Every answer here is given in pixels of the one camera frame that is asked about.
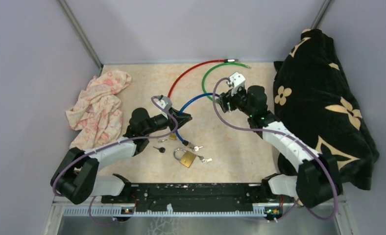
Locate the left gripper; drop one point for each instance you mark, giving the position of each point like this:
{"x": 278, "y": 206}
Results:
{"x": 175, "y": 121}

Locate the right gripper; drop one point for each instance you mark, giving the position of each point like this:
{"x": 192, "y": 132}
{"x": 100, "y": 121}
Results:
{"x": 225, "y": 98}

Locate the small brass padlock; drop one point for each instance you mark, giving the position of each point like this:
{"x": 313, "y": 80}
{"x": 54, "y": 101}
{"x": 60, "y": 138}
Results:
{"x": 173, "y": 136}

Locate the blue cable lock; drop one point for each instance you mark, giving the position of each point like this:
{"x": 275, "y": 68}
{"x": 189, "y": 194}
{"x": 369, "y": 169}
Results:
{"x": 186, "y": 143}

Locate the black-headed key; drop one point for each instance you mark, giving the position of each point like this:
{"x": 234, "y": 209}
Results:
{"x": 160, "y": 149}

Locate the large brass padlock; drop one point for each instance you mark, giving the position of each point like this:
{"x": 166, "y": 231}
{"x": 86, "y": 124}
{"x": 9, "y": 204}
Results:
{"x": 184, "y": 157}

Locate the silver key bunch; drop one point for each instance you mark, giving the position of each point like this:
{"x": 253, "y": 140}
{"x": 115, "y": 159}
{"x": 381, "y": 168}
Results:
{"x": 204, "y": 160}

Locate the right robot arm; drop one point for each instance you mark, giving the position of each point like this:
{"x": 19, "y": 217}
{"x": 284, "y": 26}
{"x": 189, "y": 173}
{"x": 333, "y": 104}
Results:
{"x": 315, "y": 179}

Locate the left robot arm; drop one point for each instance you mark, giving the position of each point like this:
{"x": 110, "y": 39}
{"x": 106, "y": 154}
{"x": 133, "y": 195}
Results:
{"x": 77, "y": 177}

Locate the pink patterned cloth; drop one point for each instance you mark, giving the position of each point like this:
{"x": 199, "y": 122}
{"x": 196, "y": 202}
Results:
{"x": 96, "y": 114}

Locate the black floral blanket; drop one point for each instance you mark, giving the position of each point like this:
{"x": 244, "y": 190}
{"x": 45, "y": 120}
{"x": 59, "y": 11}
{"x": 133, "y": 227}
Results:
{"x": 313, "y": 99}

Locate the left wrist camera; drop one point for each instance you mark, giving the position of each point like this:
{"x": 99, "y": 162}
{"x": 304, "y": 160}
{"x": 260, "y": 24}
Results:
{"x": 164, "y": 103}

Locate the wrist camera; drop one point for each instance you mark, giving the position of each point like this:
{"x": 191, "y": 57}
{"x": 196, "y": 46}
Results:
{"x": 236, "y": 82}
{"x": 164, "y": 103}

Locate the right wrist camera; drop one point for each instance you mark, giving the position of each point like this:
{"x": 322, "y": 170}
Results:
{"x": 236, "y": 82}

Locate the red cable lock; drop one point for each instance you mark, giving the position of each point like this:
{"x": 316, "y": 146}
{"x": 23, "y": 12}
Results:
{"x": 228, "y": 60}

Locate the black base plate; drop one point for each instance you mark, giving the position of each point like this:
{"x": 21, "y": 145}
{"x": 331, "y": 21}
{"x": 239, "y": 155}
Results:
{"x": 196, "y": 197}

